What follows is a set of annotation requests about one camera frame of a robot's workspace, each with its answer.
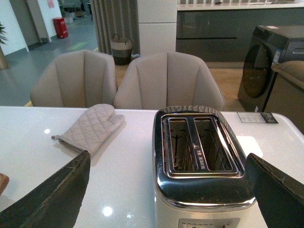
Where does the red box on floor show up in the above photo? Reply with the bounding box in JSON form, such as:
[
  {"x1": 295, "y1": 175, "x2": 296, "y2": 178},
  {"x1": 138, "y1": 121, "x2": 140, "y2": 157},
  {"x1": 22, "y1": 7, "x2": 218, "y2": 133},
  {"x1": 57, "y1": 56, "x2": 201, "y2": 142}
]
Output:
[{"x1": 53, "y1": 17, "x2": 68, "y2": 38}]

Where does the beige chair on right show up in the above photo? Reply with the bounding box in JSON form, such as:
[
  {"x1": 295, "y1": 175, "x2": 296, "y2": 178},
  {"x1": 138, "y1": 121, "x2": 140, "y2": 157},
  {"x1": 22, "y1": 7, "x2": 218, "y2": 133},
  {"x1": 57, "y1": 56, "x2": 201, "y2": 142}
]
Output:
[{"x1": 114, "y1": 52, "x2": 225, "y2": 111}]

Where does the grey pleated curtain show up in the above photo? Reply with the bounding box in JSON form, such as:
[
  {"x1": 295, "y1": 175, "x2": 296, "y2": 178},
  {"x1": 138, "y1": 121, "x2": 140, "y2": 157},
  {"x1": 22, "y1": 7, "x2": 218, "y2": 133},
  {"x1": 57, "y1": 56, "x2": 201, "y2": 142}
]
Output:
[{"x1": 90, "y1": 0, "x2": 140, "y2": 55}]

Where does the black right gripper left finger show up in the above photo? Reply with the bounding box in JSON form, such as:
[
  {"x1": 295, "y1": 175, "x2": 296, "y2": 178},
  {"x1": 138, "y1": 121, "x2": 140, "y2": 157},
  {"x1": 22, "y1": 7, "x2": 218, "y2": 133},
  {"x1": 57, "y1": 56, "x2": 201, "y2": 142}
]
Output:
[{"x1": 0, "y1": 151, "x2": 91, "y2": 228}]

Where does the slice of bread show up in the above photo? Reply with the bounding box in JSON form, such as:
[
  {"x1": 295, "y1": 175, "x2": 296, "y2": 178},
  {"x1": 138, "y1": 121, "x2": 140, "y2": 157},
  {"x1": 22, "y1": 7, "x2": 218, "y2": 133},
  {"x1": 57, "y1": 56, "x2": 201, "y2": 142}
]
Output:
[{"x1": 0, "y1": 173, "x2": 10, "y2": 195}]

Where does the chrome two-slot toaster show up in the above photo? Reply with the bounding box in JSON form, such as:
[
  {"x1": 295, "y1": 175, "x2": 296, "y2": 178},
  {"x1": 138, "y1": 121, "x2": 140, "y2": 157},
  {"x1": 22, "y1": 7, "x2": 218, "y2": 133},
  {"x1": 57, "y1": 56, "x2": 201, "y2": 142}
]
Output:
[{"x1": 152, "y1": 106, "x2": 256, "y2": 228}]

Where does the woven striped laundry basket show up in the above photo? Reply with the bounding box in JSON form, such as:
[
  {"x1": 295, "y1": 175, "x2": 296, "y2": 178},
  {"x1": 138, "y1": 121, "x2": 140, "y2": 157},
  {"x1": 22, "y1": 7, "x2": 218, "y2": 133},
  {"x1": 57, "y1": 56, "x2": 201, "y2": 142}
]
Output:
[{"x1": 110, "y1": 34, "x2": 133, "y2": 66}]

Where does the beige cushion at right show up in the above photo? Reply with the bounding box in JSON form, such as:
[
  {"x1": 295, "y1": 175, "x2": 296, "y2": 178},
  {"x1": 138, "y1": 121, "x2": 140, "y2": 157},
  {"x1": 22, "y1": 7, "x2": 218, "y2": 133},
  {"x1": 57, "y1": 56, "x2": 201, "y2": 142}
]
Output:
[{"x1": 271, "y1": 61, "x2": 304, "y2": 88}]

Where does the potted green plant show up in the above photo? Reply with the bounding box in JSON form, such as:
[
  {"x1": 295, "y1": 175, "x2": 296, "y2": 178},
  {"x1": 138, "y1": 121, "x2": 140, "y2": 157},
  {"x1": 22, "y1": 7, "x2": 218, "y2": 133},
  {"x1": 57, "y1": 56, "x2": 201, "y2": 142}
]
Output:
[{"x1": 0, "y1": 21, "x2": 9, "y2": 70}]

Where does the dark grey kitchen cabinet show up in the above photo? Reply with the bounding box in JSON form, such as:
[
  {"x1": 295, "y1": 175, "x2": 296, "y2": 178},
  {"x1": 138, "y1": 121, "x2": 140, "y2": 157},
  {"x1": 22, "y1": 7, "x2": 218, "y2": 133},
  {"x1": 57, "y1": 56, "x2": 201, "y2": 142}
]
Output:
[{"x1": 176, "y1": 6, "x2": 304, "y2": 62}]

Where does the beige chair on left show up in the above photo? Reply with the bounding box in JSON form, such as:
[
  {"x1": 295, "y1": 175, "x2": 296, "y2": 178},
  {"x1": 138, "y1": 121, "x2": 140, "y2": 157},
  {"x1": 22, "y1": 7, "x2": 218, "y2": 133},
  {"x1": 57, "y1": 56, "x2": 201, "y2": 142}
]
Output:
[{"x1": 30, "y1": 49, "x2": 117, "y2": 108}]

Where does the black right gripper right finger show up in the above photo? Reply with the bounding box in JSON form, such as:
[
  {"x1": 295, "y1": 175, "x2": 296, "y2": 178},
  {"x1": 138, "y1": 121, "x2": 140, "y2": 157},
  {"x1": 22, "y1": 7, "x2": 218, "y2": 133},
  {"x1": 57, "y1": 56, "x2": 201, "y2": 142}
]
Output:
[{"x1": 245, "y1": 153, "x2": 304, "y2": 228}]

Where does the dark front-load washing machine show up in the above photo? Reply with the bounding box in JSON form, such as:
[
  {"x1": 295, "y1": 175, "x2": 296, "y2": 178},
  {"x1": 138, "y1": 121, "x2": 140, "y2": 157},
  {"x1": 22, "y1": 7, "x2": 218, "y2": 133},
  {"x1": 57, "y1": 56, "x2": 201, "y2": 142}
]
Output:
[{"x1": 237, "y1": 25, "x2": 304, "y2": 112}]

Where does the beige chair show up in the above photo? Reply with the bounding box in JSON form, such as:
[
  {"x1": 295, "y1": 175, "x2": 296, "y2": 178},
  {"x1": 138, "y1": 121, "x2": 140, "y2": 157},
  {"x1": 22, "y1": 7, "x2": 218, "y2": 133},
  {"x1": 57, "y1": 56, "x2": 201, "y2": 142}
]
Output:
[
  {"x1": 30, "y1": 49, "x2": 117, "y2": 108},
  {"x1": 114, "y1": 52, "x2": 225, "y2": 111}
]

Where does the grey quilted oven mitt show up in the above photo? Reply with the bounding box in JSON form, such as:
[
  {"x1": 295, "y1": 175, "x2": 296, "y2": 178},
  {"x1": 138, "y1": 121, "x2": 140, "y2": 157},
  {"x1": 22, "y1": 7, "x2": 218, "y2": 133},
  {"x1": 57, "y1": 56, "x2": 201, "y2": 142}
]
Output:
[{"x1": 51, "y1": 104, "x2": 124, "y2": 156}]

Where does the information label card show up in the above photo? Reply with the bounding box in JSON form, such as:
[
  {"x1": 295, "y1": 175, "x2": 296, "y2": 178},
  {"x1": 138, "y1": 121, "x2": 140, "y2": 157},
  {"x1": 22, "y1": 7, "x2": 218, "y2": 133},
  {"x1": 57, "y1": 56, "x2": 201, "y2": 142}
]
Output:
[{"x1": 237, "y1": 112, "x2": 278, "y2": 124}]

